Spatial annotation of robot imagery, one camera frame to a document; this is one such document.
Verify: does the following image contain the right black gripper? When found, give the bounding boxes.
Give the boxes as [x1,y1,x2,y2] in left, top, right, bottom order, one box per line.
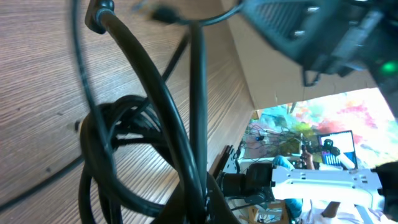
[241,0,383,77]

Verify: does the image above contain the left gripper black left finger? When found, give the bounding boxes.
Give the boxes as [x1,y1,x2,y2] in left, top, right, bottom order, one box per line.
[152,184,189,224]

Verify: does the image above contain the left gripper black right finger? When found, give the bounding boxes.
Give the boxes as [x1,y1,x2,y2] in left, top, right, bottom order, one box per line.
[207,173,239,224]

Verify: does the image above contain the black USB cables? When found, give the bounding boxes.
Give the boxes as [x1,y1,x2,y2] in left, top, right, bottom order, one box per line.
[0,0,246,224]

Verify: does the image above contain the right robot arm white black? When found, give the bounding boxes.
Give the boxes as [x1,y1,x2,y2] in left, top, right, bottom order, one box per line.
[226,1,397,217]

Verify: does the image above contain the laptop screen in background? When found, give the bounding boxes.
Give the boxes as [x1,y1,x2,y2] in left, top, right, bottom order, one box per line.
[317,130,358,170]

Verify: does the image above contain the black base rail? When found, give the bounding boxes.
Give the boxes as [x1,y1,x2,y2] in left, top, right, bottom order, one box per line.
[211,145,240,180]

